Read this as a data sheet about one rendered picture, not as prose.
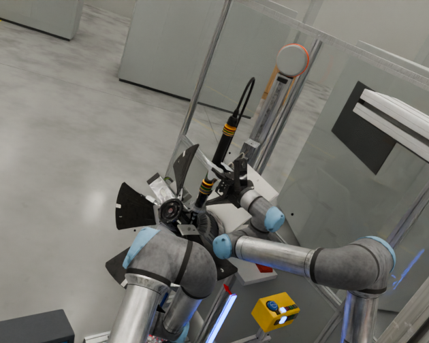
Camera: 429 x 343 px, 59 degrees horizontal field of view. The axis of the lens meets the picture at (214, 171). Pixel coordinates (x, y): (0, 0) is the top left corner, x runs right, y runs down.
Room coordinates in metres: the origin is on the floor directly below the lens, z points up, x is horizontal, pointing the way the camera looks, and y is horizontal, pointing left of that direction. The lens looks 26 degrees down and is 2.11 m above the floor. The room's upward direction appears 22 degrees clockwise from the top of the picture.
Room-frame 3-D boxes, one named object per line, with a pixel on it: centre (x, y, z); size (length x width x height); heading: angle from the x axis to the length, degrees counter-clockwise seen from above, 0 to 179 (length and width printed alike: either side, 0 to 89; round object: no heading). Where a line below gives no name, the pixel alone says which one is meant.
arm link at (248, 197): (1.18, -0.16, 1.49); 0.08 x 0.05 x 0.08; 142
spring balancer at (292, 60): (2.01, -0.15, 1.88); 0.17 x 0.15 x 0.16; 42
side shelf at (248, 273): (1.76, -0.32, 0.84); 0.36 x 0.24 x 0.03; 42
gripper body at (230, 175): (1.23, -0.09, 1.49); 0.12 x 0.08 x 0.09; 52
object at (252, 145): (1.92, -0.13, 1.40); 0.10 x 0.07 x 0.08; 167
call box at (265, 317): (1.24, -0.45, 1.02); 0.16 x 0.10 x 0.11; 132
